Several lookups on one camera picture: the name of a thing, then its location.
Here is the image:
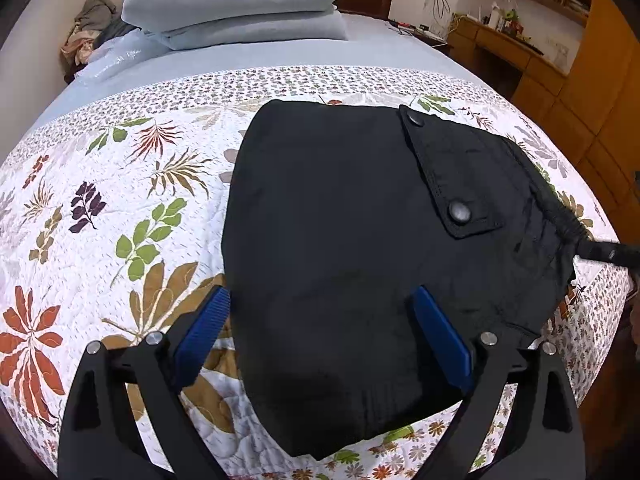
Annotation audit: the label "floral leaf print quilt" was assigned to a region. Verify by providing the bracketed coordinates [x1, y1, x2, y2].
[0, 65, 631, 480]

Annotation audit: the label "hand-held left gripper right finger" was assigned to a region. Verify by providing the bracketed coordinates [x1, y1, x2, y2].
[411, 285, 587, 480]

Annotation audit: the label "dark grey cloth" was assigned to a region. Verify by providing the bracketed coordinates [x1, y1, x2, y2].
[97, 20, 139, 46]

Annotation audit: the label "wooden wardrobe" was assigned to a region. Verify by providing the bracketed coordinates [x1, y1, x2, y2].
[512, 0, 640, 241]

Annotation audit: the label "pile of crumpled clothes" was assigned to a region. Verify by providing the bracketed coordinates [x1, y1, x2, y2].
[61, 0, 124, 69]

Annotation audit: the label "clear plastic wrap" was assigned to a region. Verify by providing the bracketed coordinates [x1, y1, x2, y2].
[75, 30, 167, 84]

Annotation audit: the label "black pants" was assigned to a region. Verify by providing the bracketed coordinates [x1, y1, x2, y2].
[220, 99, 608, 461]

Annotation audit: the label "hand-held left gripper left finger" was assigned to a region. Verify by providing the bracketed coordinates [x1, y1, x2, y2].
[57, 286, 231, 480]

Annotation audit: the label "thin folded grey blanket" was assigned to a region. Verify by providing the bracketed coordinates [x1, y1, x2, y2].
[145, 7, 350, 51]

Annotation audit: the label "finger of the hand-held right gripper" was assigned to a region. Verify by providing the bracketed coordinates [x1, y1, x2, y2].
[574, 240, 640, 267]

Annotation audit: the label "light blue bed sheet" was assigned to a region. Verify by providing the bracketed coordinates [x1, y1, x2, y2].
[37, 12, 485, 133]

